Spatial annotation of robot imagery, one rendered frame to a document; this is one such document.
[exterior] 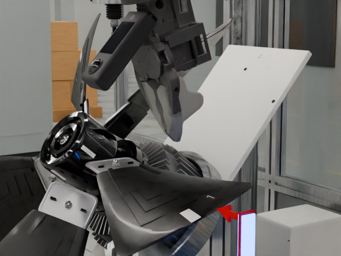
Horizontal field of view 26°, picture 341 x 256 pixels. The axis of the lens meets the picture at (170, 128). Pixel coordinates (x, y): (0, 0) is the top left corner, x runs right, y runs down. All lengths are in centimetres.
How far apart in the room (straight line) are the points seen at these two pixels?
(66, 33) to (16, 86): 245
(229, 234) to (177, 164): 26
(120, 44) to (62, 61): 842
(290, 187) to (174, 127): 101
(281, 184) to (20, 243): 92
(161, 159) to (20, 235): 28
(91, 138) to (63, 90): 817
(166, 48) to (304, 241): 85
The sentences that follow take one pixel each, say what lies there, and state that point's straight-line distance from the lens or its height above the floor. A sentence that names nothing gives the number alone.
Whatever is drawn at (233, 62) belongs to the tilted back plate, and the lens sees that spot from 161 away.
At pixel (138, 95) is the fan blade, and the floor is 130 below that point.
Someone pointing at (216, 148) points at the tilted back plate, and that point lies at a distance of 146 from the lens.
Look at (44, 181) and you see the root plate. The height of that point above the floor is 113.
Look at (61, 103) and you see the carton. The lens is 943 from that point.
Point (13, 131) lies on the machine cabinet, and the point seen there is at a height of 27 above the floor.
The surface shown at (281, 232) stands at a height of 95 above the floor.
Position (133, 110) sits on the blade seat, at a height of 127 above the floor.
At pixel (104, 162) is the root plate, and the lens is 125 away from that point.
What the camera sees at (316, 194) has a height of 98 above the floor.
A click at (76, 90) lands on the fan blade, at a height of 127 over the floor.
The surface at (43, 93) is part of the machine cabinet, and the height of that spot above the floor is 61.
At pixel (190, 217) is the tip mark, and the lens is 104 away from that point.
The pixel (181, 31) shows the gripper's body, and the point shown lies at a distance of 96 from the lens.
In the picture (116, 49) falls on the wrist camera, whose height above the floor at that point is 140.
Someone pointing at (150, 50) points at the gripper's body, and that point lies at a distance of 95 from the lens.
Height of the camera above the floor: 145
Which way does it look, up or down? 10 degrees down
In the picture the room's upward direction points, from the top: straight up
